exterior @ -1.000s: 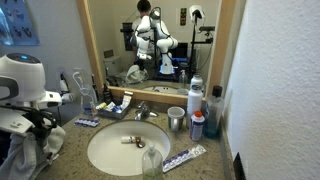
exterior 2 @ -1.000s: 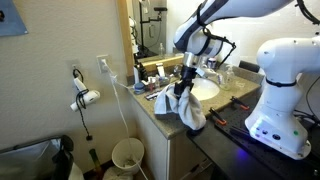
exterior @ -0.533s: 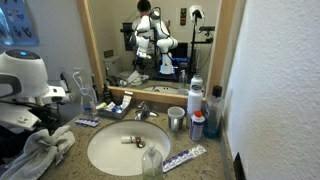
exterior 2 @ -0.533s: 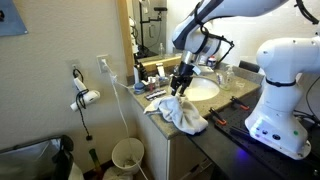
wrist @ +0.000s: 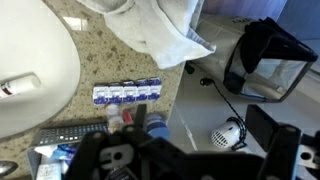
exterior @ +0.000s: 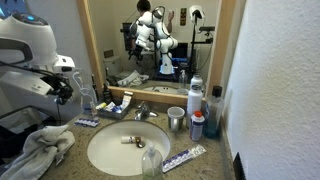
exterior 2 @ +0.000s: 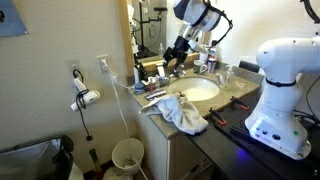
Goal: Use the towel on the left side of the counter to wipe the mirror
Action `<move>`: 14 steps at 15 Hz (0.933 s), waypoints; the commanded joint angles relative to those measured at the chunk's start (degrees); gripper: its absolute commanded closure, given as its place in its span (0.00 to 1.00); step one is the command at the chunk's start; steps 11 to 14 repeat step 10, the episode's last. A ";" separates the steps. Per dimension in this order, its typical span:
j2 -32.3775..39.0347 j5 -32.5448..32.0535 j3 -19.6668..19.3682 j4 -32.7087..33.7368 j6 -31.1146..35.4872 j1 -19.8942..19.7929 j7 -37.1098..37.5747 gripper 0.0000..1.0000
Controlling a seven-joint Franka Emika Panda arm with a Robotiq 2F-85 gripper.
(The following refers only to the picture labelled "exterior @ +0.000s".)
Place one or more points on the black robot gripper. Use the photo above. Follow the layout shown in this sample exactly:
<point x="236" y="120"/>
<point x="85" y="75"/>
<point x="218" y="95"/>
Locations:
<point x="62" y="90"/>

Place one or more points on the white towel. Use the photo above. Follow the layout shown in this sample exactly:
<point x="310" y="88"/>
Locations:
<point x="40" y="149"/>

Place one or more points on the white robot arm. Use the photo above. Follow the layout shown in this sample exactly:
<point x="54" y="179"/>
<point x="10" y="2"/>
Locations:
<point x="27" y="42"/>

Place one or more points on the black object at counter corner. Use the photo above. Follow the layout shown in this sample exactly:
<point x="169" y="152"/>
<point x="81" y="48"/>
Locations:
<point x="238" y="168"/>

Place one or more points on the clear plastic toothbrush holder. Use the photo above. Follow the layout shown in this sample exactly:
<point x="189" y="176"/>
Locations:
<point x="87" y="95"/>

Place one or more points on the blue white pill packet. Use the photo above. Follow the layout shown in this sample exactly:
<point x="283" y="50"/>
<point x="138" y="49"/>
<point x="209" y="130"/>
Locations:
<point x="87" y="123"/>

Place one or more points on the dark glass bottle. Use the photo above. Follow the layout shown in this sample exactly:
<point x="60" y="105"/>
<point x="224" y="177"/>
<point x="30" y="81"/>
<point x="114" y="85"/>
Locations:
<point x="107" y="96"/>

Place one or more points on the grey tray of toiletries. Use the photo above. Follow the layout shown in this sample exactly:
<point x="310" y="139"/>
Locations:
<point x="112" y="110"/>

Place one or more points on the white tube in tray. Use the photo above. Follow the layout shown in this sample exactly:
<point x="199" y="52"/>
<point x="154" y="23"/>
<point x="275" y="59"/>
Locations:
<point x="126" y="99"/>

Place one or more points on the black bin with liner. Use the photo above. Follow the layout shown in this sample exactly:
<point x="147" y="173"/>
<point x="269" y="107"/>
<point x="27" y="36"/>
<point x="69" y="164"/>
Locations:
<point x="17" y="125"/>

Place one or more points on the small white bottle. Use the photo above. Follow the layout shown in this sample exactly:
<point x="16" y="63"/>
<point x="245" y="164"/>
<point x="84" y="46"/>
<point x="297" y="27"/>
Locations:
<point x="130" y="139"/>

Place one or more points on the white oval sink basin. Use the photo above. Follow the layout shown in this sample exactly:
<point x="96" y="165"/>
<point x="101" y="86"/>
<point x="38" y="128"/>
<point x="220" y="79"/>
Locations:
<point x="106" y="152"/>

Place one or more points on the chrome sink faucet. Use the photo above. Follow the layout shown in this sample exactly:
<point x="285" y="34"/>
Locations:
<point x="144" y="112"/>

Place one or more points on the grey green mug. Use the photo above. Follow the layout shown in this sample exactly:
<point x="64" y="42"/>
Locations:
<point x="175" y="118"/>

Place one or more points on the clear soap pump bottle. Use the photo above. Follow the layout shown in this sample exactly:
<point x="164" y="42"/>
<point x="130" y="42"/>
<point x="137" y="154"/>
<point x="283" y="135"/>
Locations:
<point x="152" y="163"/>

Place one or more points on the tall white spray bottle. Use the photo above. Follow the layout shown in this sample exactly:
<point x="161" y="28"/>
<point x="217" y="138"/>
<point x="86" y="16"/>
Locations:
<point x="194" y="102"/>

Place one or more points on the blue white toothpaste box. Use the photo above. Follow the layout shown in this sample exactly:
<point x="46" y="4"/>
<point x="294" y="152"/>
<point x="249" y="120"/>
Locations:
<point x="182" y="158"/>

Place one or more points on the blue mouthwash bottle black cap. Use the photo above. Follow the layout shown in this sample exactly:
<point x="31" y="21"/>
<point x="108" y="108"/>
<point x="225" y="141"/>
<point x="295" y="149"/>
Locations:
<point x="213" y="111"/>

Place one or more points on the blue wall picture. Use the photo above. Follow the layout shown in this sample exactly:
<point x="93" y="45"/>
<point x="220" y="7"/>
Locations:
<point x="7" y="7"/>

